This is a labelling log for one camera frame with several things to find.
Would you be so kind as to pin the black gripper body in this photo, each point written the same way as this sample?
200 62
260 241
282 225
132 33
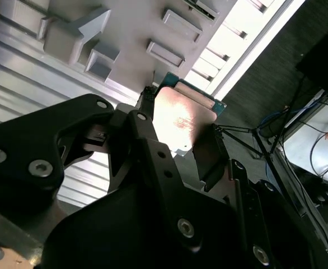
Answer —
124 229

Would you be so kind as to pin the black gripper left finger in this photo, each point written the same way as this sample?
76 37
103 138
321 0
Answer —
27 134

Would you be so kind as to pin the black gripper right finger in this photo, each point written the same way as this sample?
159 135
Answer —
253 224

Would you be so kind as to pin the silver CPU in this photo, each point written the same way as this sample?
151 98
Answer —
178 117

